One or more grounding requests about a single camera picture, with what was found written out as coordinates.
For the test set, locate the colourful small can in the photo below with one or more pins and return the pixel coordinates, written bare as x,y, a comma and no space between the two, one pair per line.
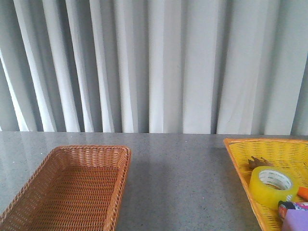
284,206

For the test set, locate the grey pleated curtain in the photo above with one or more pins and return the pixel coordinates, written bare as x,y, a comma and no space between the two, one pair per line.
157,66

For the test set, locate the yellow wicker basket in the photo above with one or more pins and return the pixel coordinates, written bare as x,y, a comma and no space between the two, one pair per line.
290,155

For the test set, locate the yellow packing tape roll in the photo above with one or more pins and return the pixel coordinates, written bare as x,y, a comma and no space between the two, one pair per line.
269,185

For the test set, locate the purple box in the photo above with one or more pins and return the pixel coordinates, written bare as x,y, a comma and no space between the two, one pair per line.
295,220

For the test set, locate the brown wicker basket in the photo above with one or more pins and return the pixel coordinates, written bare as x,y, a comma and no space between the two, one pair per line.
75,188

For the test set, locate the orange carrot toy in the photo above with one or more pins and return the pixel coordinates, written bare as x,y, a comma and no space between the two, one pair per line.
303,192

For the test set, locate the brown dried pod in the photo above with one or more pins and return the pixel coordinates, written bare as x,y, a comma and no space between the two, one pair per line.
258,162

